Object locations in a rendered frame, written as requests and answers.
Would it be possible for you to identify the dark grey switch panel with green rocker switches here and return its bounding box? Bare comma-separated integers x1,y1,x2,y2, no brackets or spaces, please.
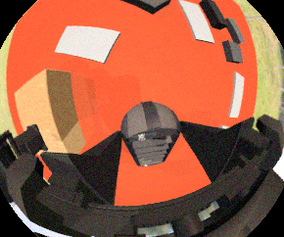
121,100,181,166

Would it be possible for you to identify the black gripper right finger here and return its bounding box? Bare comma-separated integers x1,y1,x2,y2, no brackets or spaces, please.
180,118,256,184

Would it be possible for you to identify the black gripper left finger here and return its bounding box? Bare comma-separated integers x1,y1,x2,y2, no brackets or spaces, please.
40,130,122,206

